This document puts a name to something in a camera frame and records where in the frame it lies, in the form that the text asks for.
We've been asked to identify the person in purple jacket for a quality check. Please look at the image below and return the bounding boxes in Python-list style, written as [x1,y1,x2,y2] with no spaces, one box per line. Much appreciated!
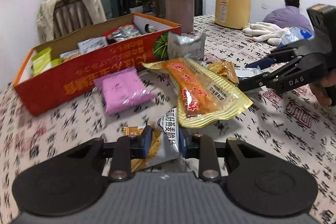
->
[263,0,313,34]

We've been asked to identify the white work gloves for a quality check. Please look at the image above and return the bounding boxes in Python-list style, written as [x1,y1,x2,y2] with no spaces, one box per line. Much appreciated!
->
[242,22,289,46]

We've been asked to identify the operator hand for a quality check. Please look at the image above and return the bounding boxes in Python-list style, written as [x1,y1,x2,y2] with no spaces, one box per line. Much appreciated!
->
[309,70,336,107]

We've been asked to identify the calligraphy tablecloth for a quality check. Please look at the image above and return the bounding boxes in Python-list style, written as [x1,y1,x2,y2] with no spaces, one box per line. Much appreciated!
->
[0,13,336,224]

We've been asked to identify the silver grey snack packet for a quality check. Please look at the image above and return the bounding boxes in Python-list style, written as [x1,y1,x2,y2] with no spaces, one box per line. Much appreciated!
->
[167,32,206,60]

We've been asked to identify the wooden chair with jacket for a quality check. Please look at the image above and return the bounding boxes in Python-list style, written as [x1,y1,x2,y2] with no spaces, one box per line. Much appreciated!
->
[54,0,93,39]

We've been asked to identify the blue white plastic bag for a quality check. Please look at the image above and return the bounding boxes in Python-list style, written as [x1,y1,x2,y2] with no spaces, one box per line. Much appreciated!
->
[278,27,313,48]

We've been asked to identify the red cardboard snack box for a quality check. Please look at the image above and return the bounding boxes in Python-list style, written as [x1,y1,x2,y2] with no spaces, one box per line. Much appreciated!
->
[13,13,181,116]

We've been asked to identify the green snack bar packet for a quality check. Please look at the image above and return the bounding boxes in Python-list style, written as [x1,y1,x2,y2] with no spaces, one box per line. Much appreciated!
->
[31,47,63,76]

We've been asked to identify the silver oat crisp packet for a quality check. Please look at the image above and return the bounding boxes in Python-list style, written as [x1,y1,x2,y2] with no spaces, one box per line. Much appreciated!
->
[131,107,179,172]

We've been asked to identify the beige jacket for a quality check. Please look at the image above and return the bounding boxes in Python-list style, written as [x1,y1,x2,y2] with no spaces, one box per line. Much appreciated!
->
[37,0,106,44]

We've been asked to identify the silver red foil snack bag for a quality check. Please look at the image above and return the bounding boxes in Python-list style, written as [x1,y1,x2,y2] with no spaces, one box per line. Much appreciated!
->
[104,23,142,44]

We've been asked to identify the pink snack packet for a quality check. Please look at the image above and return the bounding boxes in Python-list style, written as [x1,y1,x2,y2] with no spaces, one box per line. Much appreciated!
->
[94,67,155,115]

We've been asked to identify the orange gold snack packet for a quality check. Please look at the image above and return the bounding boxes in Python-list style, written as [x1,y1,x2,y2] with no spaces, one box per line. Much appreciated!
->
[142,57,253,128]

